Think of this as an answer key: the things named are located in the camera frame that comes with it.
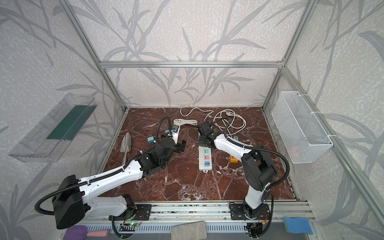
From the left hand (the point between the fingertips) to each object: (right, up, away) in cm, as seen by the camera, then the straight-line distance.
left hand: (181, 130), depth 78 cm
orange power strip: (+30, -19, +12) cm, 37 cm away
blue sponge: (+56, -44, -9) cm, 71 cm away
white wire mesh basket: (+53, 0, -15) cm, 55 cm away
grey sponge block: (+7, -44, -11) cm, 46 cm away
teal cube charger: (-23, -8, +21) cm, 32 cm away
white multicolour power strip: (+13, -17, +13) cm, 25 cm away
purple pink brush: (-46, -47, -10) cm, 66 cm away
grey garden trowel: (-40, -12, +20) cm, 46 cm away
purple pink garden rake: (-31, -15, +16) cm, 38 cm away
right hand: (+13, -5, +15) cm, 20 cm away
